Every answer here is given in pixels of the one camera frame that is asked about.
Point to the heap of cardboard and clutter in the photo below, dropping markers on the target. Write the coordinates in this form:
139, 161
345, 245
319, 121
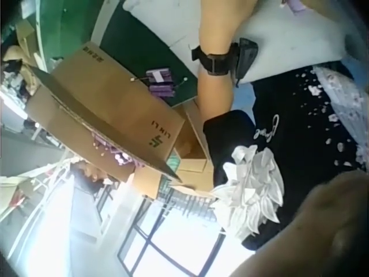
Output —
20, 57

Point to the person's left hand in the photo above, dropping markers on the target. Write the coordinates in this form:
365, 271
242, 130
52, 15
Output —
222, 26

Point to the black wrist band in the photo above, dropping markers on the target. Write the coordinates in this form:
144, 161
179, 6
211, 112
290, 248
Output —
214, 63

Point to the green table mat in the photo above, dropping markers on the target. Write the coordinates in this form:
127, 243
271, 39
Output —
138, 31

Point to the bundle of purple packets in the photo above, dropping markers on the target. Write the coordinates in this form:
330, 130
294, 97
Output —
161, 82

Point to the heap of purple items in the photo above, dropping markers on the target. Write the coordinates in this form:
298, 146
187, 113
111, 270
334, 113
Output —
119, 154

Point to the green patterned box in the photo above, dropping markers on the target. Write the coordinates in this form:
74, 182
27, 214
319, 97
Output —
173, 162

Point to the pale purple item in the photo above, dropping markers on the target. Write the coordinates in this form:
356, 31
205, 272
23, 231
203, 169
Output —
297, 5

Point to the white-tipped thin stick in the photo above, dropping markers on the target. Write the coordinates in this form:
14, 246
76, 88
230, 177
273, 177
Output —
139, 78
181, 81

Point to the large brown cardboard box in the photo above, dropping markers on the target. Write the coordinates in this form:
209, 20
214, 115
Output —
115, 109

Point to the dark window frame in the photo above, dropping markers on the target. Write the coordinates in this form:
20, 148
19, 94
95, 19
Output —
161, 231

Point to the small open cardboard box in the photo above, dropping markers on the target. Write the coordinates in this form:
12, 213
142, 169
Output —
193, 150

